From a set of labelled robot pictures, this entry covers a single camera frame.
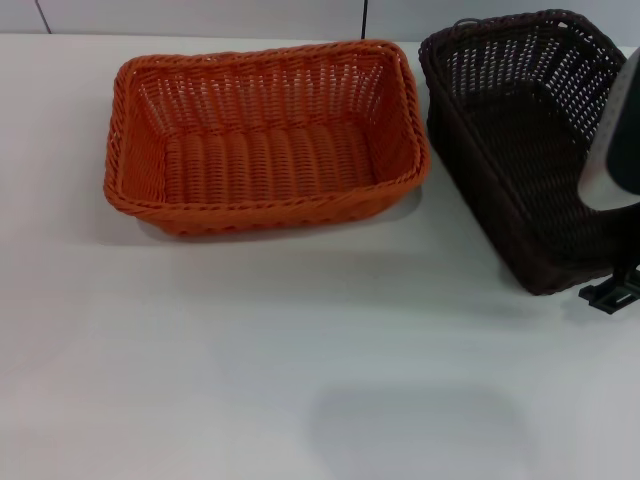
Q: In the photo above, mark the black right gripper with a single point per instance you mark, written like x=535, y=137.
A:
x=622, y=240

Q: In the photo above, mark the dark brown woven basket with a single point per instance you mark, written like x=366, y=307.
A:
x=520, y=150

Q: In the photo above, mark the orange woven plastic basket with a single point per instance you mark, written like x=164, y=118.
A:
x=270, y=160

